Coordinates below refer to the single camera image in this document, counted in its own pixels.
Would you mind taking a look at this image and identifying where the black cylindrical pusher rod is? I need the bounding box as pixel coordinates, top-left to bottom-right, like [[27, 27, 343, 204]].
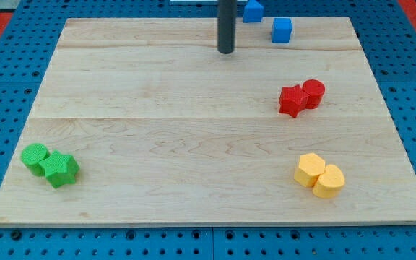
[[217, 0, 237, 54]]

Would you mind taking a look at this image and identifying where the blue cube block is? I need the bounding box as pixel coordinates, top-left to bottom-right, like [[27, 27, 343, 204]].
[[271, 17, 293, 43]]

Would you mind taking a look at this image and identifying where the blue triangular block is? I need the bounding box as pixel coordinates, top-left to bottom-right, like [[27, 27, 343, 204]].
[[243, 0, 264, 23]]

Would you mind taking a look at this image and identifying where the red star block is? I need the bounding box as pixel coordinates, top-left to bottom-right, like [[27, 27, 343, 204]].
[[279, 84, 310, 118]]

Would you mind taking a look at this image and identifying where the red cylinder block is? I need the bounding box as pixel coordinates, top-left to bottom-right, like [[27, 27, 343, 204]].
[[302, 79, 326, 109]]

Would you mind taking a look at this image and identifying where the light wooden board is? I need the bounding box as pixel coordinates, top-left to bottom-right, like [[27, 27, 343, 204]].
[[0, 17, 416, 228]]

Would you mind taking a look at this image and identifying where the yellow hexagon block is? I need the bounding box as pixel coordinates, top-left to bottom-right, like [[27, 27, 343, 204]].
[[294, 153, 326, 188]]

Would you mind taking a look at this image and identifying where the yellow heart block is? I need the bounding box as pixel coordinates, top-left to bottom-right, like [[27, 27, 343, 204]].
[[312, 164, 346, 199]]

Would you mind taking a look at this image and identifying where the green star block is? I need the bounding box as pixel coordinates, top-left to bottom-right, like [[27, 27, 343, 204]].
[[40, 150, 80, 189]]

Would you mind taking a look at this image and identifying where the green cylinder block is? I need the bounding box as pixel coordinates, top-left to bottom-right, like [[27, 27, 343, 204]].
[[20, 143, 50, 177]]

